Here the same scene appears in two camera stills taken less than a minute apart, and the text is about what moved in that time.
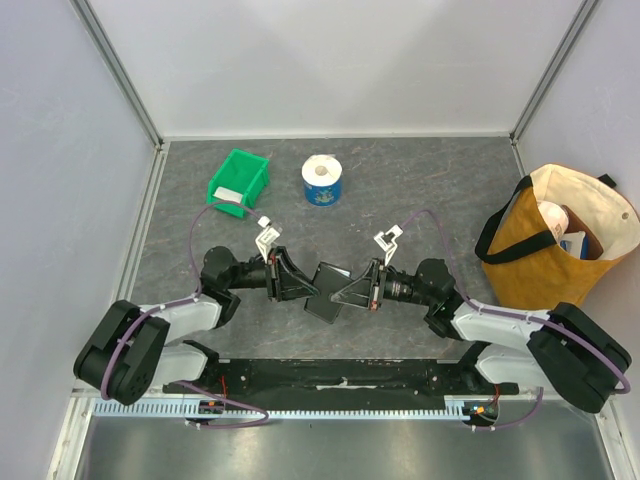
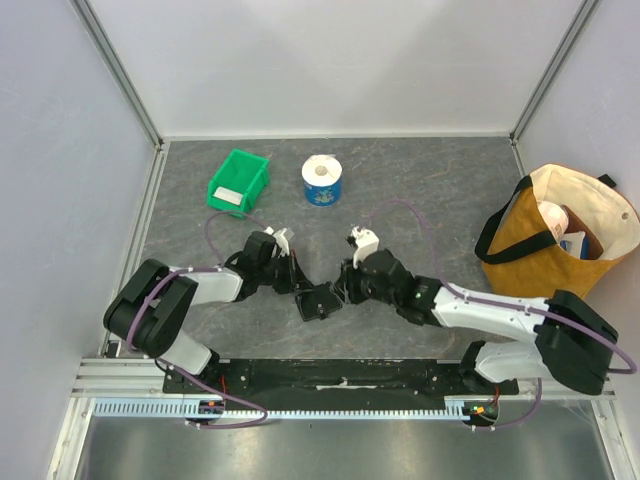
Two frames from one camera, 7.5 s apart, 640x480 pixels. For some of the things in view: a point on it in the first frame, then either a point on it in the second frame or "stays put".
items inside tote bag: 572,235 stays put
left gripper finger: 297,292 -> 304,302
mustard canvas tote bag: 524,266 stays put
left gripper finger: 295,273 stays put
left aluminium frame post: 113,60 stays put
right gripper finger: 368,275 -> 347,273
